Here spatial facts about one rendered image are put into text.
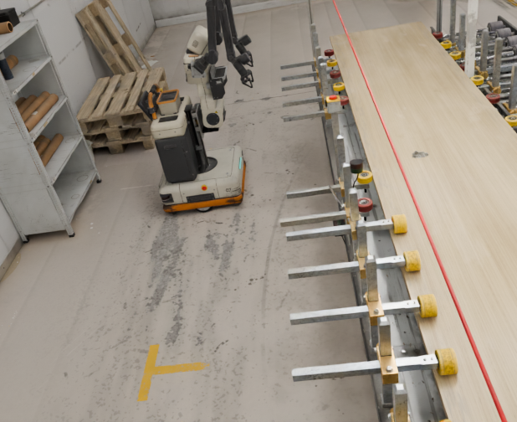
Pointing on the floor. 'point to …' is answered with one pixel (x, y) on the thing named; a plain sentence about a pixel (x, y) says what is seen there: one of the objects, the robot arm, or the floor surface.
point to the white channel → (471, 37)
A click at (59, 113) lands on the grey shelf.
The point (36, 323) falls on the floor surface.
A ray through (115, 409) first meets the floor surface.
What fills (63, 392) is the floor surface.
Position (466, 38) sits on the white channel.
